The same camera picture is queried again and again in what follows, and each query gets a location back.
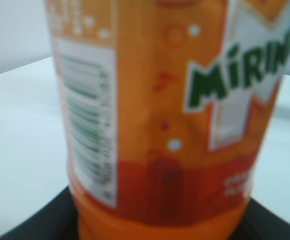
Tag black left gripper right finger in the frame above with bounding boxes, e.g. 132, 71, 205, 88
230, 198, 290, 240

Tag orange soda bottle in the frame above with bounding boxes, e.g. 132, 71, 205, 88
45, 0, 290, 240

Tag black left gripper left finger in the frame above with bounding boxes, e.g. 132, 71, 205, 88
0, 187, 79, 240

